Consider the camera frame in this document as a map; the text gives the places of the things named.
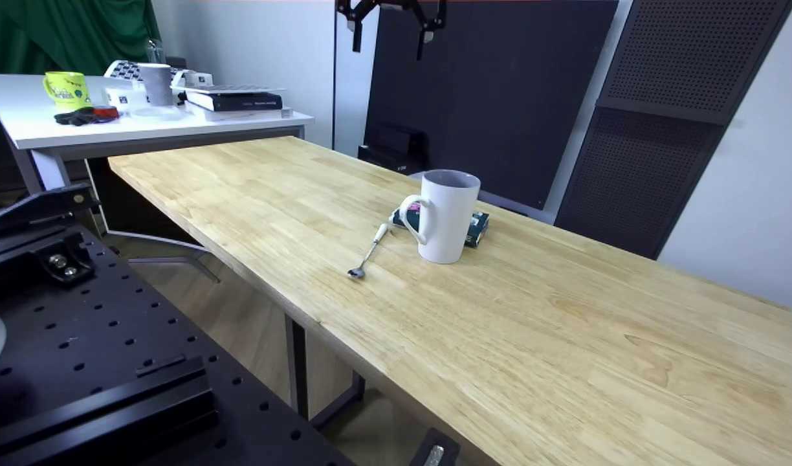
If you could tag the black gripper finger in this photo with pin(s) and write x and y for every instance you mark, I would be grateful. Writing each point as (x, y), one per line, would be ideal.
(424, 35)
(357, 29)

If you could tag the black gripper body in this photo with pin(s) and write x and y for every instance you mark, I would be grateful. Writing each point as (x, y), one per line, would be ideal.
(391, 7)

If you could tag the black box by panel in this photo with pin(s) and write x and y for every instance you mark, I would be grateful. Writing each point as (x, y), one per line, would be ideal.
(396, 146)

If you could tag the white object beside book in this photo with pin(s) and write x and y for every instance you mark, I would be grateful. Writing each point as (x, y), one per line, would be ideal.
(192, 78)

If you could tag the tall white mug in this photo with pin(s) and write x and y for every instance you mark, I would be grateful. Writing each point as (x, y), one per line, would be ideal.
(449, 220)

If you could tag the small teal card box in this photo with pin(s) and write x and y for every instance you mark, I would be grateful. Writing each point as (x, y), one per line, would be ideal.
(476, 229)

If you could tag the grey white mug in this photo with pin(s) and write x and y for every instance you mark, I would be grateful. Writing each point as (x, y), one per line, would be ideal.
(158, 84)

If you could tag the small checkered white object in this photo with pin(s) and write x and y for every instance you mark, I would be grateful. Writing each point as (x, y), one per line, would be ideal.
(119, 71)

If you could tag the black perforated mat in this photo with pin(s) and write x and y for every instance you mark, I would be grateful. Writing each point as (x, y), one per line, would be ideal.
(663, 112)

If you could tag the yellow green tape roll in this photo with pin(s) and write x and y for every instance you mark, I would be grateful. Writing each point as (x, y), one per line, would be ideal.
(66, 88)

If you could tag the green curtain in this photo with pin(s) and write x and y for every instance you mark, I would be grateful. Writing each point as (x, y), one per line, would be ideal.
(61, 35)

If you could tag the white side table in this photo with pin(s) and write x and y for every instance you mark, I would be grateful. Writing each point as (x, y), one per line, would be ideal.
(35, 119)

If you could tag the black table leg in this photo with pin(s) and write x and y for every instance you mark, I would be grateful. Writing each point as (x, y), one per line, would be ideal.
(298, 365)

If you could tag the black perforated mounting board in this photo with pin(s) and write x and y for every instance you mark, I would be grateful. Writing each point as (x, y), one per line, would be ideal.
(113, 345)

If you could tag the white partition frame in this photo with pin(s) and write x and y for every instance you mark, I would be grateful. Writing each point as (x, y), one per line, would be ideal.
(586, 112)

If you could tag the black flat bracket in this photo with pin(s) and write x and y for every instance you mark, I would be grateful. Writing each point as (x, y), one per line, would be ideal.
(35, 211)

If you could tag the small black metal mount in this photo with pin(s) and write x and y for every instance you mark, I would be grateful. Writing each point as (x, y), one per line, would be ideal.
(66, 264)

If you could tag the black rail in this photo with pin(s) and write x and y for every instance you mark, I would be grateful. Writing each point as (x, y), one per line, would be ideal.
(101, 414)

